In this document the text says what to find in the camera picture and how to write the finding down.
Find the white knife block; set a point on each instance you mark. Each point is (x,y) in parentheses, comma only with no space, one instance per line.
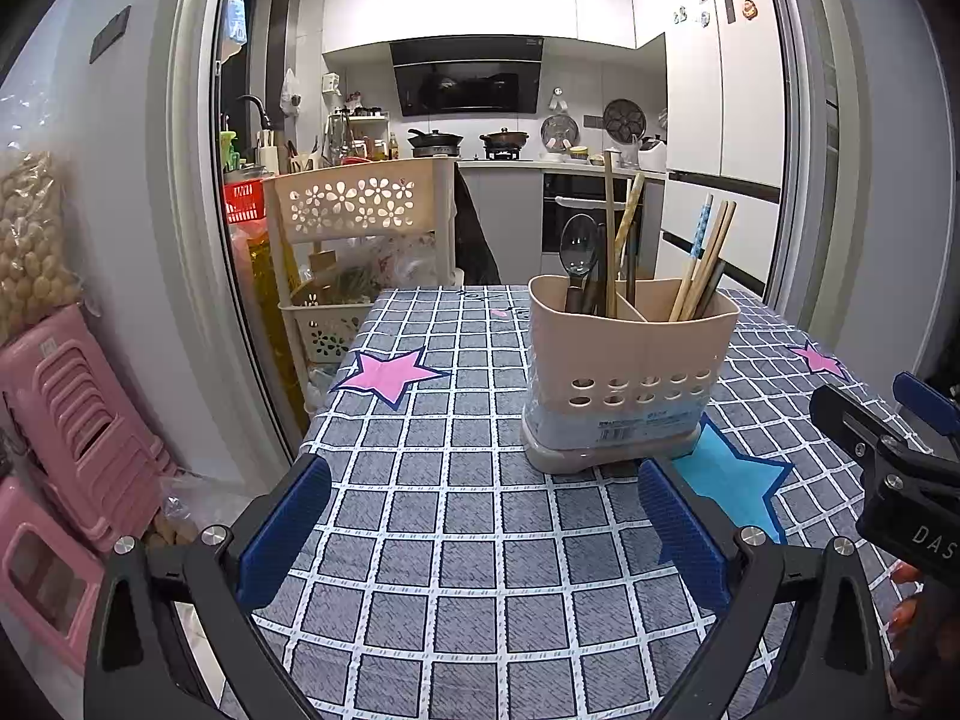
(266,150)

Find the white countertop shelf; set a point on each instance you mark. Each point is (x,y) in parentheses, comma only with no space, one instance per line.
(360,135)

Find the white hanging plastic bag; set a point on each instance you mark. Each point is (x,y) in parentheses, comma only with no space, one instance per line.
(292,94)

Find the black kitchen faucet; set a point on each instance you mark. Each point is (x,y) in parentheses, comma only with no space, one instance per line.
(259,106)

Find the green detergent bottle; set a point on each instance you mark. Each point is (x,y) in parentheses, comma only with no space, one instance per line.
(229,150)

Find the dark cooking pot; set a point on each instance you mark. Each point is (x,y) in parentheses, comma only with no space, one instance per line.
(504,144)

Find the beige plastic utensil holder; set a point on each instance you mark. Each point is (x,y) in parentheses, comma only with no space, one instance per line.
(630,349)

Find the blue patterned chopstick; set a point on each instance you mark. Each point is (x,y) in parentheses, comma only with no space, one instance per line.
(701,229)

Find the pink plastic stool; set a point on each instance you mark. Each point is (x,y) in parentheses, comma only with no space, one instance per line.
(45,577)

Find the beige flower-cut storage trolley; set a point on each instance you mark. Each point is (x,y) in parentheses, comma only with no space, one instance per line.
(352,202)

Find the red plastic basket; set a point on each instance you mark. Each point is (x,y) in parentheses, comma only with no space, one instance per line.
(244,202)

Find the white upper kitchen cabinets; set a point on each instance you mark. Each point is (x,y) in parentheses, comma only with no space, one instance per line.
(480,7)

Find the clear plastic bag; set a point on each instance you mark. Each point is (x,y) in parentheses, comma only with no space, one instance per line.
(195,502)

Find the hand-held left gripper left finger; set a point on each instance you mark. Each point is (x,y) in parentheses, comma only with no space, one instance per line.
(285,532)

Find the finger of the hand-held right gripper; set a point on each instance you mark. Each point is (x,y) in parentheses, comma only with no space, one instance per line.
(847,412)
(930,401)

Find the clear bag of yellow beans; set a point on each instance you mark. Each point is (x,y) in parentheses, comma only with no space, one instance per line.
(30,240)

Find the white rice cooker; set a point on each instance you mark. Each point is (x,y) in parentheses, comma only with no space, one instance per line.
(652,154)

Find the dark round wall trivet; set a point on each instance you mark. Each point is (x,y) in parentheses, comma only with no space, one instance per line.
(625,120)

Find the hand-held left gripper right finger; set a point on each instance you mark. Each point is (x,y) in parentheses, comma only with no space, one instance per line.
(682,540)

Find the person's right hand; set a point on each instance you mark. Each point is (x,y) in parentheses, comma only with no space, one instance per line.
(906,615)

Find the black hanging cloth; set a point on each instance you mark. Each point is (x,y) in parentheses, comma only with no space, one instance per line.
(472,232)

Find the dark wall switch panel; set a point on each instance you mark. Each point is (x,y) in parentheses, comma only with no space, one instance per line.
(111,34)

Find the stack of pink plastic stools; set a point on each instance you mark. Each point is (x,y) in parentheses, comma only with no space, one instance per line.
(82,405)

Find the black built-in oven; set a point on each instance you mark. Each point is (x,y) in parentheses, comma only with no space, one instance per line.
(570,187)

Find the yellow cooking oil bottle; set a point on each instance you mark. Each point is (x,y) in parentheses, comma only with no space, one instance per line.
(262,277)

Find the black wok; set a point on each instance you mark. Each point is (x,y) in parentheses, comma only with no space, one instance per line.
(435,142)

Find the black range hood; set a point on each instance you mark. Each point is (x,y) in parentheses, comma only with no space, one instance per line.
(465,79)

